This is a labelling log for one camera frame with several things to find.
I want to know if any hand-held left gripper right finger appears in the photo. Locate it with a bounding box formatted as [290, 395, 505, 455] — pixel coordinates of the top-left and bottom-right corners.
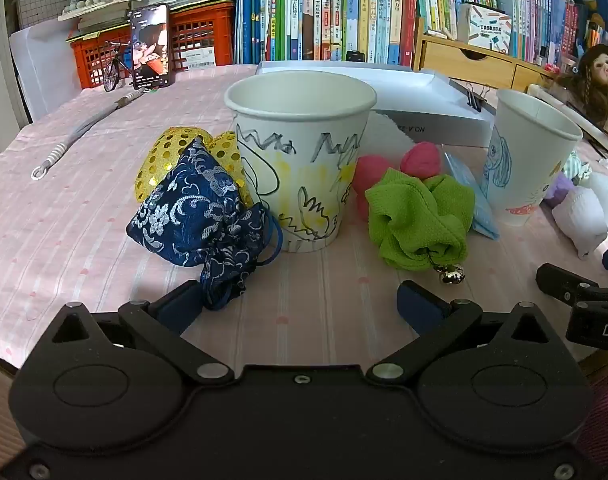
[366, 280, 555, 383]

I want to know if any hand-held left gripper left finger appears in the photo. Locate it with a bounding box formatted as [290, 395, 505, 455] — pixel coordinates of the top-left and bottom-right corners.
[51, 280, 235, 383]

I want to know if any green scrunchie with bell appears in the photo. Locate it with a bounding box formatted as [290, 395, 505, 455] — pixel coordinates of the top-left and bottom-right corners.
[365, 167, 477, 287]

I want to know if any purple soft toy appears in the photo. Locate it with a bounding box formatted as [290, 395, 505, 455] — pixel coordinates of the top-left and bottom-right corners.
[543, 171, 571, 209]

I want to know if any blue floral fabric pouch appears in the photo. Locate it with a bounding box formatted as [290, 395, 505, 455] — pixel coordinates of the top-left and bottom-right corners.
[126, 136, 285, 311]

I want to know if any green checked cloth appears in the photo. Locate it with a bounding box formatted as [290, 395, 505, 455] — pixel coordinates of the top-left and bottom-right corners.
[560, 151, 594, 187]

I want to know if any white paper cup blue drawing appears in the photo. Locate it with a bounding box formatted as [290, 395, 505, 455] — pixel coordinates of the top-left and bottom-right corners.
[484, 89, 584, 227]

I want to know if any pink soft ball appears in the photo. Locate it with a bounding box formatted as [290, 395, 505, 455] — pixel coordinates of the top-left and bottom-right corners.
[352, 156, 395, 218]
[400, 142, 443, 180]

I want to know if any gold sequin pouch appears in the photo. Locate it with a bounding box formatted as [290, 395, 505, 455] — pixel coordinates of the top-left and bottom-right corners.
[134, 127, 245, 207]

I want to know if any scribbled white paper cup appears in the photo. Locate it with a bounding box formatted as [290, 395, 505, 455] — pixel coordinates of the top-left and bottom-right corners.
[224, 71, 378, 254]

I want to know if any white cardboard box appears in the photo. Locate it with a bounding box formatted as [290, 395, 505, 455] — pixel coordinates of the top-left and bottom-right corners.
[255, 61, 496, 149]

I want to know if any white soft plush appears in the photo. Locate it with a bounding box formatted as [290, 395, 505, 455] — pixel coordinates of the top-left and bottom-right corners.
[551, 172, 608, 259]

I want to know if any pink striped tablecloth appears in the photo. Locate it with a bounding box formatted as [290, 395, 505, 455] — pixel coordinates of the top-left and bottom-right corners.
[0, 64, 608, 376]

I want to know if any brown haired doll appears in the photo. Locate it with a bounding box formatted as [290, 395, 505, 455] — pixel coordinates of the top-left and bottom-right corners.
[555, 44, 608, 128]

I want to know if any black binder clip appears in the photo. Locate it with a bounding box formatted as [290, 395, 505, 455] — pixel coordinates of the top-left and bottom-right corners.
[465, 85, 493, 112]

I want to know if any wooden drawer organiser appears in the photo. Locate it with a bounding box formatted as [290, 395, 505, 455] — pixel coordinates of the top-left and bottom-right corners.
[413, 16, 560, 92]

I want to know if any small toy bicycle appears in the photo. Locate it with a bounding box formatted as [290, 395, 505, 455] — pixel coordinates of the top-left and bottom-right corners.
[102, 40, 135, 93]

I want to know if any row of pink blue books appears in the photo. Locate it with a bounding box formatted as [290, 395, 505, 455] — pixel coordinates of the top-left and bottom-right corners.
[494, 0, 585, 68]

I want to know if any white box of coloured pens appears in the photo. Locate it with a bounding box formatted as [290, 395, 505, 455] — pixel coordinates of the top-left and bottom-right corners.
[456, 3, 513, 57]

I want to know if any red plastic crate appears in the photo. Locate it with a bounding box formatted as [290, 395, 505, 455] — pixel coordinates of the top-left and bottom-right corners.
[70, 2, 236, 89]

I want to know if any white board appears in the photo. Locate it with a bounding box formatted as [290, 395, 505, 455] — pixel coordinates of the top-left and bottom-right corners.
[8, 21, 83, 122]

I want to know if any row of upright books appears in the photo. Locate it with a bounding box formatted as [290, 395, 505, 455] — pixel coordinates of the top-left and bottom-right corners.
[235, 0, 419, 66]

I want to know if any white pipe frame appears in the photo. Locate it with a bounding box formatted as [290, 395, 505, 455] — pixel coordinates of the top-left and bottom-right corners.
[528, 82, 608, 181]

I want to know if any grey braided cord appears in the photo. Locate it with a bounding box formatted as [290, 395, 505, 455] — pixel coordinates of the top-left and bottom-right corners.
[31, 88, 148, 181]

